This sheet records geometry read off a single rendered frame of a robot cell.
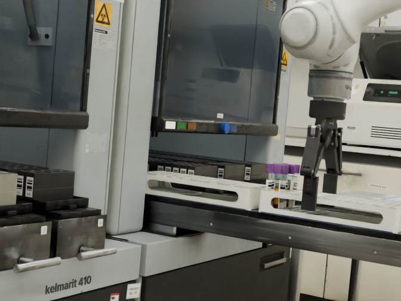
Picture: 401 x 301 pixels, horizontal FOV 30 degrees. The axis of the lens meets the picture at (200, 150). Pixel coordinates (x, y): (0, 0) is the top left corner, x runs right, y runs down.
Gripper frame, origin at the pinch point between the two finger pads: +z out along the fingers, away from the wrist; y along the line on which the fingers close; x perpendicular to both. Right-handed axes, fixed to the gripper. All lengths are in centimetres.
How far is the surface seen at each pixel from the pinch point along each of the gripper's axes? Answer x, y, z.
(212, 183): 22.8, -5.1, -0.4
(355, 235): -10.8, -6.8, 5.4
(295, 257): 15.6, 26.8, 18.7
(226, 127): 34.3, 19.5, -12.3
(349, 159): 78, 233, 3
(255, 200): 13.4, -2.5, 2.3
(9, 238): 29, -59, 7
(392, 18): 70, 258, -75
